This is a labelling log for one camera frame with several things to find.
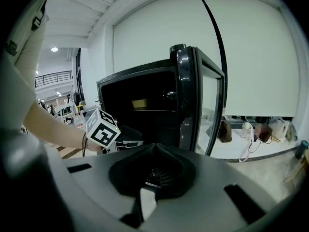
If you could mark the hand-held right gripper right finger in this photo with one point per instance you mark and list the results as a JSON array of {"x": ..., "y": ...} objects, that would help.
[{"x": 183, "y": 178}]

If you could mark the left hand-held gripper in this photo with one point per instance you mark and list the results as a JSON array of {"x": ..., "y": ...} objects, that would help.
[{"x": 101, "y": 134}]

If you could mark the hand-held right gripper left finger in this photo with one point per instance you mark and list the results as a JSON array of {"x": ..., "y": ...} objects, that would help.
[{"x": 125, "y": 175}]

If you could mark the black mini fridge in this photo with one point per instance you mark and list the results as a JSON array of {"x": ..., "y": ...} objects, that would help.
[{"x": 186, "y": 93}]

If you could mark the person's left forearm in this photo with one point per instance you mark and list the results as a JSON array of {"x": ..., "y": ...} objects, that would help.
[{"x": 55, "y": 129}]

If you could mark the plastic wrapped box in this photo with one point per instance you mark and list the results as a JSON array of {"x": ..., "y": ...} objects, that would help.
[{"x": 84, "y": 116}]

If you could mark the white chair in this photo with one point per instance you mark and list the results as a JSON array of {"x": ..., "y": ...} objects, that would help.
[{"x": 66, "y": 111}]

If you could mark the yellow box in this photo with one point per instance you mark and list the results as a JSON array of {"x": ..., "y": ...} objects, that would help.
[{"x": 139, "y": 104}]

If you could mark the white window ledge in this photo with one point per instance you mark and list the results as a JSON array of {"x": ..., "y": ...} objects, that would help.
[{"x": 229, "y": 151}]

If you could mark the brown bag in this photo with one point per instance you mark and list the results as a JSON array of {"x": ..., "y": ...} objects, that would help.
[{"x": 225, "y": 132}]

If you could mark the black railing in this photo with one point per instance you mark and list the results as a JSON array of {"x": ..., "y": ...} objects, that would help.
[{"x": 55, "y": 77}]

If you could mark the pink brown handbag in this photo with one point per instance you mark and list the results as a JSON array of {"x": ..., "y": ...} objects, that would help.
[{"x": 263, "y": 132}]

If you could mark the round ceiling light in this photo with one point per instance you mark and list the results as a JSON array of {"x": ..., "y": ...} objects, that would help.
[{"x": 54, "y": 49}]

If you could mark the white tote bag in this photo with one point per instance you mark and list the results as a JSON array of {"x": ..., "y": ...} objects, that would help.
[{"x": 278, "y": 128}]

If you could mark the white roller blind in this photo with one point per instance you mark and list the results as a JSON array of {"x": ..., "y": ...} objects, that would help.
[
  {"x": 253, "y": 57},
  {"x": 157, "y": 33}
]

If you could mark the green cloth bag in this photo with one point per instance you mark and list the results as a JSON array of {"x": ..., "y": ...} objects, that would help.
[{"x": 292, "y": 132}]

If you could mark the person's beige shirt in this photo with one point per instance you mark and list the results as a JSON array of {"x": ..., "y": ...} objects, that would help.
[{"x": 21, "y": 45}]

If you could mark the teal container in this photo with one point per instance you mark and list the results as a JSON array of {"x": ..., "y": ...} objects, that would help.
[{"x": 301, "y": 149}]

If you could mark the wooden stool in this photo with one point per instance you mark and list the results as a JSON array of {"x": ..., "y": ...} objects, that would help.
[{"x": 305, "y": 161}]

